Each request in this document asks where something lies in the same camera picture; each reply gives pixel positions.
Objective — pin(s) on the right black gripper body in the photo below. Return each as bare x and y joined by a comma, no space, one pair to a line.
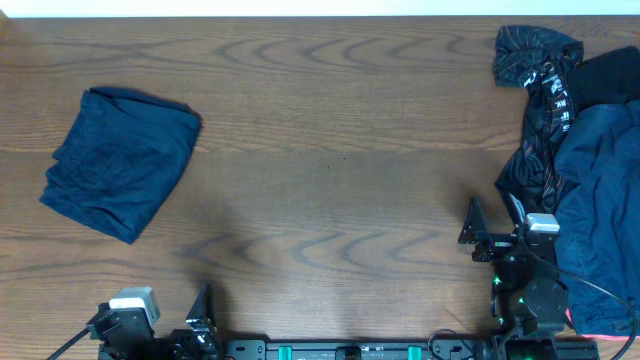
494,248

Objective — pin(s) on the plain black garment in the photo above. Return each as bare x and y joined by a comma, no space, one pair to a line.
610,78

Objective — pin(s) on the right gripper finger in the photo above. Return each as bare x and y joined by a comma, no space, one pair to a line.
474,226
516,207

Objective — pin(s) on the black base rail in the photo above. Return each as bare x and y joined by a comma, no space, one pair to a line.
440,347

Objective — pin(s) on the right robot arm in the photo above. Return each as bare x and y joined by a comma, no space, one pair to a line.
527,296

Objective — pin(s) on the navy blue shorts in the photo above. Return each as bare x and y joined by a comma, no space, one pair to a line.
123,156

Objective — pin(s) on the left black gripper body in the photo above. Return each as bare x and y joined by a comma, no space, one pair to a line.
187,337

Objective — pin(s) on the black patterned garment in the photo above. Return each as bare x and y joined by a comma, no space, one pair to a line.
537,59

